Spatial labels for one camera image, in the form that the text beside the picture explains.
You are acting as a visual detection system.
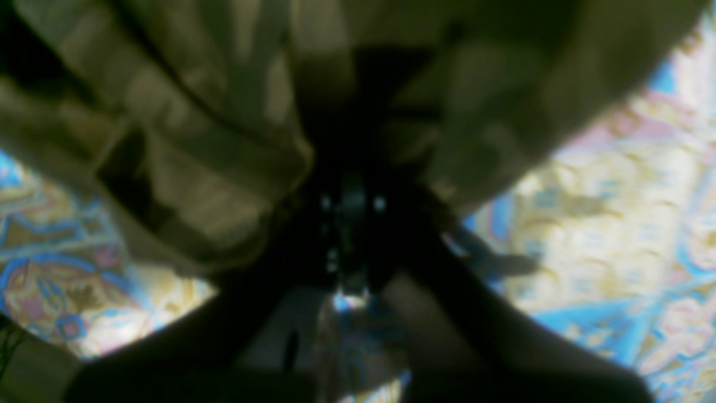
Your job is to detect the camouflage T-shirt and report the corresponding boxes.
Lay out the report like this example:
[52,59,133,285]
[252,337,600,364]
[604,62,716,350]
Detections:
[2,1,708,275]

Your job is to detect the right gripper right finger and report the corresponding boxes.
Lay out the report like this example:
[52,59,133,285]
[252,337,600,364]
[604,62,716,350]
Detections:
[356,190,652,402]

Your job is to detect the patterned tile tablecloth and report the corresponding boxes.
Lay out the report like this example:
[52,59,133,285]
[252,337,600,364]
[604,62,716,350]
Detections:
[2,1,714,402]

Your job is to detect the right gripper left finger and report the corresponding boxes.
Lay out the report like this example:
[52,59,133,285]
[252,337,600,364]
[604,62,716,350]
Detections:
[64,190,353,402]

